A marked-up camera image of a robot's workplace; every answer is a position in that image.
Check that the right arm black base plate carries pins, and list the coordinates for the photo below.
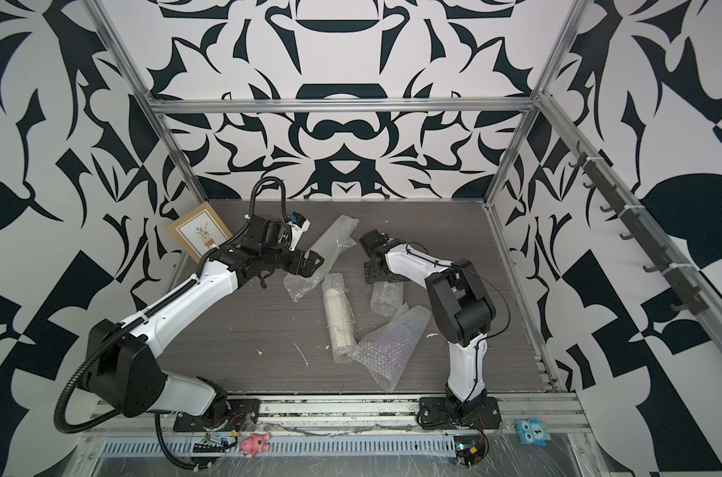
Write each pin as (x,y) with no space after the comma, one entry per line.
(447,413)

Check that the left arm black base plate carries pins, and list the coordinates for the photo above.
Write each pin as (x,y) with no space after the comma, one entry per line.
(235,414)

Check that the left green circuit board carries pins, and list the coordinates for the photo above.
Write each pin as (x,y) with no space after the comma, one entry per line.
(216,444)

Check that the iridescent bubble wrap bundle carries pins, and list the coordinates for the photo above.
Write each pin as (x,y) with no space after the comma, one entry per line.
(386,351)

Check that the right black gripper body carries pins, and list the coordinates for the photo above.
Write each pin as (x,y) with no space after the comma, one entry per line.
(371,275)

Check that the blue owl toy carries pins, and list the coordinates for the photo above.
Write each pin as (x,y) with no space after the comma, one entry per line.
(532,432)

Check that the wooden framed picture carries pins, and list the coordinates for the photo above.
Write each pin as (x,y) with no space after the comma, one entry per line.
(199,230)

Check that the black hook rail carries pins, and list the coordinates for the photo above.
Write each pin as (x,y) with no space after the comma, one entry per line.
(665,259)

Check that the white slotted cable duct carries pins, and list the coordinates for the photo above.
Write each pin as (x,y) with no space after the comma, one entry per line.
(304,446)

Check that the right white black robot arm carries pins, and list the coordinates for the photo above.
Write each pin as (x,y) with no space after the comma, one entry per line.
(461,306)

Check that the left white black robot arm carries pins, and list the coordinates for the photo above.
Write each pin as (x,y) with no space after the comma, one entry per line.
(122,367)

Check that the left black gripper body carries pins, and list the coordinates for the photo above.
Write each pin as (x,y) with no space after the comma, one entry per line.
(282,259)

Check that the pink pig toy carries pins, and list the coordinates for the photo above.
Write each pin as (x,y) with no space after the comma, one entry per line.
(255,444)

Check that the right circuit board with led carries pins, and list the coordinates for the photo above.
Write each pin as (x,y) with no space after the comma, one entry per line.
(471,449)

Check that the white vase in bubble wrap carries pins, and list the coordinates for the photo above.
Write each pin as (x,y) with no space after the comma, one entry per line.
(339,318)

